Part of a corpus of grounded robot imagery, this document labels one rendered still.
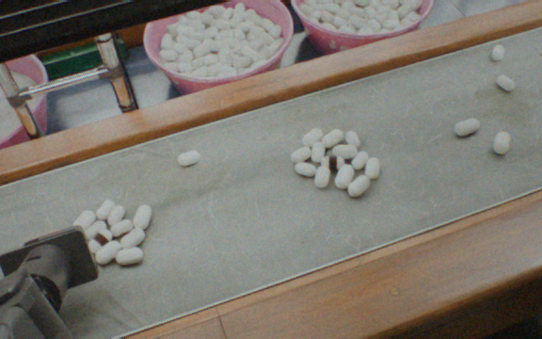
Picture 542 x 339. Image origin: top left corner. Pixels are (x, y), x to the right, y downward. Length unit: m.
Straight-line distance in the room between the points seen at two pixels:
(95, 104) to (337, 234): 0.54
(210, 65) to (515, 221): 0.56
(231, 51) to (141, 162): 0.29
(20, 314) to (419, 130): 0.62
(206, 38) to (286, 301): 0.56
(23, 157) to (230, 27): 0.44
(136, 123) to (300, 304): 0.39
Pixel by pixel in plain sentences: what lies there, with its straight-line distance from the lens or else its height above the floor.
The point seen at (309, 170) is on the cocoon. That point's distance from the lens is 0.80.
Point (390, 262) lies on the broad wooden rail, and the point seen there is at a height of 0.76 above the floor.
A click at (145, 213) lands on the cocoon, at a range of 0.78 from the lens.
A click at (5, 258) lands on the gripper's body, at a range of 0.71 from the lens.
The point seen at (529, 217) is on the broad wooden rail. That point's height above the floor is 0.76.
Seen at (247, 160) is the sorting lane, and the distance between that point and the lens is 0.83.
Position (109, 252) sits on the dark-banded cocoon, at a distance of 0.76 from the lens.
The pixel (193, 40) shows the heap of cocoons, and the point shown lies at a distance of 1.05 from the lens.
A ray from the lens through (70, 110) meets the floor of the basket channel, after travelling 1.08.
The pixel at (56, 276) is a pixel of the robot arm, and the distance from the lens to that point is 0.61.
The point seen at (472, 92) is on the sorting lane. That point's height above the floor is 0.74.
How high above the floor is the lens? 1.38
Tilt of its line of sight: 52 degrees down
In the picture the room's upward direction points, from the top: 5 degrees counter-clockwise
